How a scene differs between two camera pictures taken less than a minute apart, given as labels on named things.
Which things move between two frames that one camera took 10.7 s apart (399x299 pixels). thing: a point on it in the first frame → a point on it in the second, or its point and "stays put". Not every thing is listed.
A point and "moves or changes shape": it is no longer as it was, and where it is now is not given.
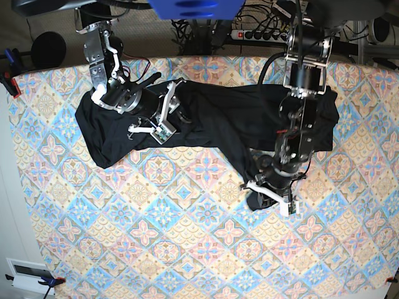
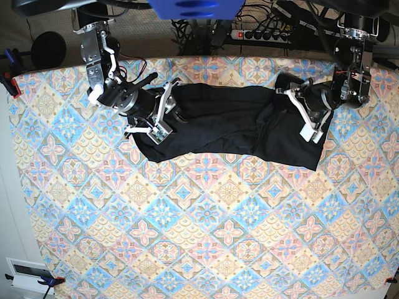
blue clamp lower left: (49, 281) stays put
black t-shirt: (238, 119) moves or changes shape
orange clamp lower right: (391, 280) stays put
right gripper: (278, 177) → (320, 98)
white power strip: (260, 36) stays put
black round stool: (48, 50) stays put
